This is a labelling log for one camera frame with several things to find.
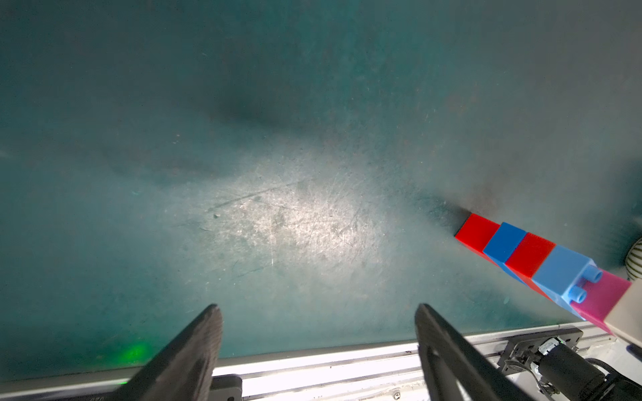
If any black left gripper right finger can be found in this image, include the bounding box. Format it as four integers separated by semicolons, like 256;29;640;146
415;303;531;400

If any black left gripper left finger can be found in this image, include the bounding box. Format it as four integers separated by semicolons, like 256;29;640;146
108;304;223;400

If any red long lego brick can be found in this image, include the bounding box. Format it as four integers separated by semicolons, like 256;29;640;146
506;233;555;299

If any small red lego cube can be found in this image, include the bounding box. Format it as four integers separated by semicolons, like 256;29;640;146
455;213;500;263

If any light blue long lego brick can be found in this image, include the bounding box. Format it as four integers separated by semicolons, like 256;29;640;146
532;245;604;319

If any magenta small lego brick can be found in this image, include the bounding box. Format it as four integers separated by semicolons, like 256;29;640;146
571;271;631;334

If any dark blue long lego brick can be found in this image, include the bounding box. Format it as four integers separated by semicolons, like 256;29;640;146
483;222;527;284

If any white long lego brick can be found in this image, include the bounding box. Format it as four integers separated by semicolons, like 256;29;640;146
605;279;642;348

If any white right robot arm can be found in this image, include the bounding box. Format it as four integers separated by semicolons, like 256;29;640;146
531;338;641;401

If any grey ribbed mug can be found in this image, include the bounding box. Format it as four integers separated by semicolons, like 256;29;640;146
624;238;642;282

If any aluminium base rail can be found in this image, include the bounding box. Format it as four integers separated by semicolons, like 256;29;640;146
0;320;628;401

